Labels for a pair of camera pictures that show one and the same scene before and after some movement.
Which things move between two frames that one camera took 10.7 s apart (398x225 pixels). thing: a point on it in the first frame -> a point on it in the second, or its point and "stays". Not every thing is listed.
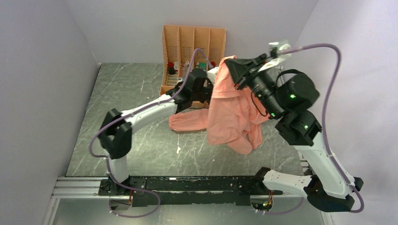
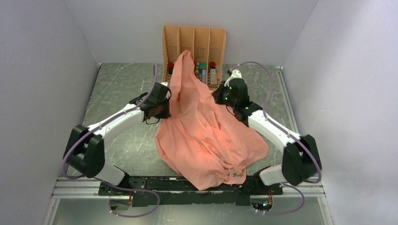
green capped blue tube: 202,65 stays
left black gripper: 210,85 -> 166,115
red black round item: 171,70 stays
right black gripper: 240,68 -> 217,94
